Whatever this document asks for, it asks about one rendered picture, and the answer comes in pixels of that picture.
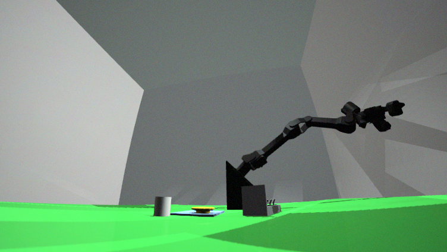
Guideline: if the grey cylinder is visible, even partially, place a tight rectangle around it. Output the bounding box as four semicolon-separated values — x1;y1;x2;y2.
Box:
153;196;171;217

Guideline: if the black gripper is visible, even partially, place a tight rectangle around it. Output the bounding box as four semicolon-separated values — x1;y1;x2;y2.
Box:
365;100;405;121

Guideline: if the light blue flat mat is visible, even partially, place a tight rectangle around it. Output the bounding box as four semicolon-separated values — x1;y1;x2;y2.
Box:
170;210;225;217

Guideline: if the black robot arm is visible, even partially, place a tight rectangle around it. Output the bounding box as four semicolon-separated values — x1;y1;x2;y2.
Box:
236;102;391;176

